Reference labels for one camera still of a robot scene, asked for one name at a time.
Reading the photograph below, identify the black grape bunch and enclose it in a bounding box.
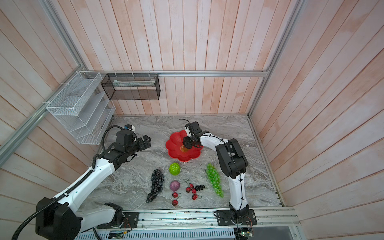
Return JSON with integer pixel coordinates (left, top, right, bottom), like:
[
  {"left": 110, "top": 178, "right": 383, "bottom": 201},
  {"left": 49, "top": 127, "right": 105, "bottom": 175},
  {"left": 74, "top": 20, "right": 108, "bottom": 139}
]
[{"left": 146, "top": 169, "right": 165, "bottom": 203}]

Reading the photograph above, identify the green custard apple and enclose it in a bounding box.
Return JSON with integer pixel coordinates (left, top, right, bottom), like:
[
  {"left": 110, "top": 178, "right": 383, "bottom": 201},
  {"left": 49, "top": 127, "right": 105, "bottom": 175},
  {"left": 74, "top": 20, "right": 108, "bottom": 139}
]
[{"left": 169, "top": 163, "right": 181, "bottom": 176}]

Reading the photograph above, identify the green grape bunch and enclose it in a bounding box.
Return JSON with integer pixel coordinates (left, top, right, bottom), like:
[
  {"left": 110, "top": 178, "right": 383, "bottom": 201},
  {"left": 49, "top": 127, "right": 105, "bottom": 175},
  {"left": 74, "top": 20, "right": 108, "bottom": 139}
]
[{"left": 206, "top": 163, "right": 224, "bottom": 198}]

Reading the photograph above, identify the purple fig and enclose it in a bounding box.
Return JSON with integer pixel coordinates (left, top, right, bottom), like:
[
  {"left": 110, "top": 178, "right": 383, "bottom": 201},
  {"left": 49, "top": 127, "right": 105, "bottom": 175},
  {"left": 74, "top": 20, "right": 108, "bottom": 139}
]
[{"left": 170, "top": 181, "right": 181, "bottom": 192}]

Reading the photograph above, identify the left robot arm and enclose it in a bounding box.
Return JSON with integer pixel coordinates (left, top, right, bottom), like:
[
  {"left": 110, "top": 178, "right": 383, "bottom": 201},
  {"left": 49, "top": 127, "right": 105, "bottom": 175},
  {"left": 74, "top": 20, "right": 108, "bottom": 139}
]
[{"left": 12, "top": 125, "right": 151, "bottom": 240}]

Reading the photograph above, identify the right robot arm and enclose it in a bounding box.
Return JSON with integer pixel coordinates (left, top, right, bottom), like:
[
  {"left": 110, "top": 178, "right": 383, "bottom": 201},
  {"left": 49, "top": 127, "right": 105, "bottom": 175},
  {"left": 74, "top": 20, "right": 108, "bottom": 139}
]
[{"left": 183, "top": 122, "right": 250, "bottom": 221}]

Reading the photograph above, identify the red flower-shaped fruit bowl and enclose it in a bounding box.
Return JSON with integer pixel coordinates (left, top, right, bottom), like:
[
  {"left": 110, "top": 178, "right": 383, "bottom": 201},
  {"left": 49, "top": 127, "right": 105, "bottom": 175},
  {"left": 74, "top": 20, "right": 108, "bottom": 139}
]
[{"left": 166, "top": 130, "right": 202, "bottom": 162}]

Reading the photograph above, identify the red cherry cluster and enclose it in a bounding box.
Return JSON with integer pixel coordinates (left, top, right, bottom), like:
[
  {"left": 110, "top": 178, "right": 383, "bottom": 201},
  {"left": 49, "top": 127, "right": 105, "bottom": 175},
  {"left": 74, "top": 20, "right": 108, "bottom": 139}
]
[{"left": 184, "top": 180, "right": 202, "bottom": 201}]

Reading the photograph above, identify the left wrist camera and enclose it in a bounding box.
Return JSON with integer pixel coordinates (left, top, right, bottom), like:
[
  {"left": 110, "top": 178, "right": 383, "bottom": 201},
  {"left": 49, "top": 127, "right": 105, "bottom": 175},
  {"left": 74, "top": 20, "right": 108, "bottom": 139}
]
[{"left": 124, "top": 124, "right": 136, "bottom": 132}]

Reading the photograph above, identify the white wire mesh shelf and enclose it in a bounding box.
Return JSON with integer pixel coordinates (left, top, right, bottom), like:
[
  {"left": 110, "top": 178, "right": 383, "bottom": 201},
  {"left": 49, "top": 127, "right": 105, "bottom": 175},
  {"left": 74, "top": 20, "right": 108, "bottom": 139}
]
[{"left": 47, "top": 72, "right": 116, "bottom": 145}]

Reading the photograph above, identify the black wire mesh basket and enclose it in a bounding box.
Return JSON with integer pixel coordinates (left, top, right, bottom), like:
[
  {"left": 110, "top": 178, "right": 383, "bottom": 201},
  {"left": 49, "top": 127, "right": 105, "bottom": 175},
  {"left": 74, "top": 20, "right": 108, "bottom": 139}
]
[{"left": 101, "top": 73, "right": 161, "bottom": 101}]

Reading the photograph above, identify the aluminium frame bar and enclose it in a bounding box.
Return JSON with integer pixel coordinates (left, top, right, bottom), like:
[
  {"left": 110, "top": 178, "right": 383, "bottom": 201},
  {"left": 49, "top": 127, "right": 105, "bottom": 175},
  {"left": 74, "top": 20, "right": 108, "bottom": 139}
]
[{"left": 84, "top": 70, "right": 269, "bottom": 77}]

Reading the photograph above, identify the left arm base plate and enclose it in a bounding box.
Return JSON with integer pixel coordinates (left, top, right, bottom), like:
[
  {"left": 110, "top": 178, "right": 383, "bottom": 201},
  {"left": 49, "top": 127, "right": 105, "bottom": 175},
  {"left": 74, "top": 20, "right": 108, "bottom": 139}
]
[{"left": 96, "top": 212, "right": 139, "bottom": 229}]

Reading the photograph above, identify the aluminium mounting rail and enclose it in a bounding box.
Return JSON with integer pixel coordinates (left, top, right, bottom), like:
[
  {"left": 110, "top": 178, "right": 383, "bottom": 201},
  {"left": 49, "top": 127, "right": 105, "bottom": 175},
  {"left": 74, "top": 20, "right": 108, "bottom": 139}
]
[{"left": 96, "top": 207, "right": 301, "bottom": 231}]

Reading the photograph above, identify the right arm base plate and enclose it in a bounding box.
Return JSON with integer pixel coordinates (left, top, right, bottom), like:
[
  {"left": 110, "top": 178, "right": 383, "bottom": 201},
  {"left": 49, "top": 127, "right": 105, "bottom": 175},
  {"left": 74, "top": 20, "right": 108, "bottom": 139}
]
[{"left": 214, "top": 209, "right": 258, "bottom": 227}]

